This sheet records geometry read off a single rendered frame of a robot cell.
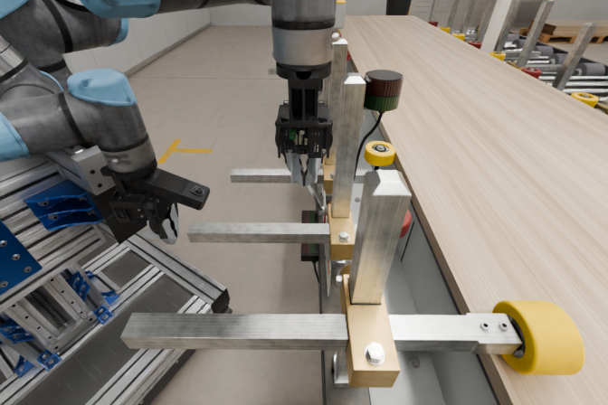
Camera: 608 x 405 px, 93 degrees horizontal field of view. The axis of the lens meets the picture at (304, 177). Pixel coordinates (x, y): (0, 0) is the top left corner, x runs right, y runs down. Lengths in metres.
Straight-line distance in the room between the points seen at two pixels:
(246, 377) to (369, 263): 1.12
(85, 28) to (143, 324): 0.63
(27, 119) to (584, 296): 0.83
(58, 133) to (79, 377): 1.00
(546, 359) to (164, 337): 0.43
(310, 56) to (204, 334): 0.35
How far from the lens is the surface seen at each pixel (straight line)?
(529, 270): 0.62
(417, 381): 0.76
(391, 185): 0.26
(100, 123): 0.51
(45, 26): 0.82
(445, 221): 0.63
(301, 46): 0.35
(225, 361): 1.44
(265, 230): 0.62
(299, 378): 1.38
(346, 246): 0.58
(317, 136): 0.38
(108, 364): 1.35
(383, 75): 0.49
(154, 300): 1.41
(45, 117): 0.52
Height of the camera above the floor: 1.31
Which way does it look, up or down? 37 degrees down
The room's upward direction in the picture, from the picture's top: straight up
